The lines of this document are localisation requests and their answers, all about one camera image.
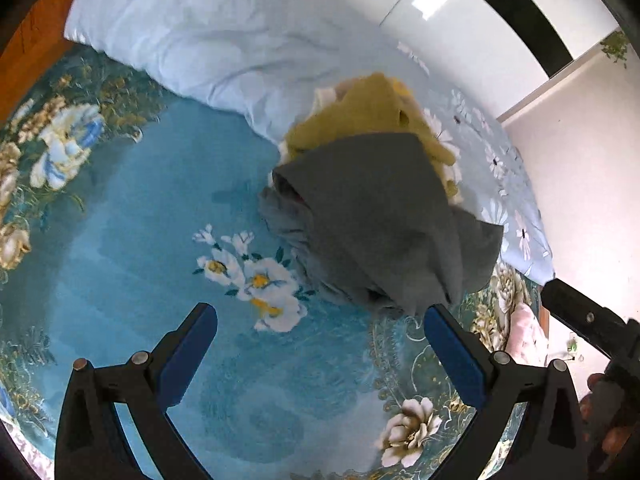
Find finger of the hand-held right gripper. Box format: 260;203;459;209
542;280;628;361

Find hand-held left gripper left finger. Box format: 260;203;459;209
54;302;219;480

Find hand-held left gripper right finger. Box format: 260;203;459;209
424;304;588;480

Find dark grey sweatpants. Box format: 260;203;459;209
272;132;505;317

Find person's right hand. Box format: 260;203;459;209
580;374;633;461

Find pink cloth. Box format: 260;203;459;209
505;302;551;366

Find teal floral blanket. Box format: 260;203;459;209
0;42;551;480

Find mustard yellow garment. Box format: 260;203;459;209
282;74;461;206

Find cream garment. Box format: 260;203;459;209
312;80;356;116

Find light blue floral duvet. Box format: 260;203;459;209
64;0;556;281

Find glossy white wardrobe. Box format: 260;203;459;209
330;0;621;121

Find wooden headboard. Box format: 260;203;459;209
0;0;108;126

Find green plant wall sticker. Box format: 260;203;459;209
600;30;631;68

